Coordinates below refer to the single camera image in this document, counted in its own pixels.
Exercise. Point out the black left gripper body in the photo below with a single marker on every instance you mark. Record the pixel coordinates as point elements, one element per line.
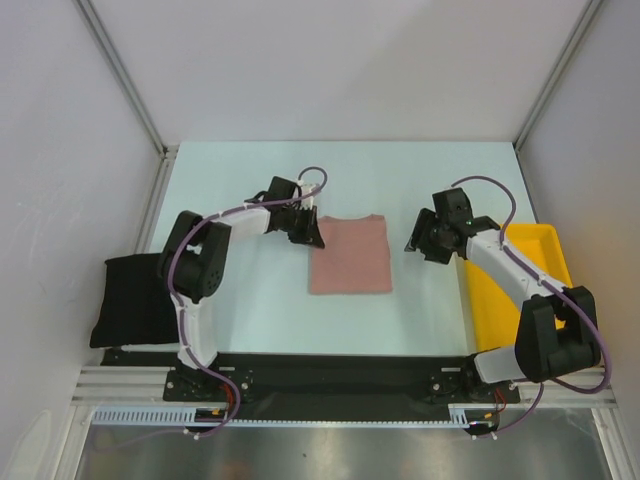
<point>298,224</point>

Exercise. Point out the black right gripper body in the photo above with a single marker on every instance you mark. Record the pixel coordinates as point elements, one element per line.
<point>428,236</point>

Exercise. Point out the pink t shirt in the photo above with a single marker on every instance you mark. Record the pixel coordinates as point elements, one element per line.
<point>356,258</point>

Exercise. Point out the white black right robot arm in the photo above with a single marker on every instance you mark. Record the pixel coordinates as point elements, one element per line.
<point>557,333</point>

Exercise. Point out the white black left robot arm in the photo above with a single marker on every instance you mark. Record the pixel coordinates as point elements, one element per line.
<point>193,260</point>

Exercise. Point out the yellow plastic tray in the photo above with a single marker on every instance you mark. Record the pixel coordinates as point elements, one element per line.
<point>495,316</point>

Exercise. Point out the folded black t shirt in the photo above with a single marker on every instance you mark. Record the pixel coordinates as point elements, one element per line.
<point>136,308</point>

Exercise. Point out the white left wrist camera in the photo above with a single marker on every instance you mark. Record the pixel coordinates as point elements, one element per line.
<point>308,193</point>

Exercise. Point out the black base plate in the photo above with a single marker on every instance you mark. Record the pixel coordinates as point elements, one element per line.
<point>343,383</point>

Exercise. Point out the white slotted cable duct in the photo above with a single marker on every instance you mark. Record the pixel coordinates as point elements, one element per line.
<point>208,417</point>

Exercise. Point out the aluminium frame rail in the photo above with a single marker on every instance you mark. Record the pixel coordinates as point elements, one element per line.
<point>144,386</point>

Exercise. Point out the right aluminium corner post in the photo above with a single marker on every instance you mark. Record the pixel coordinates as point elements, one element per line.
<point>570,49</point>

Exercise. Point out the aluminium corner post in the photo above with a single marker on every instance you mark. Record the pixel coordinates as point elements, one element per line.
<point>570,49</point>
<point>108,50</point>

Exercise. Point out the left aluminium corner post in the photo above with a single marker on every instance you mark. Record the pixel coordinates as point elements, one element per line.
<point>108,50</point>

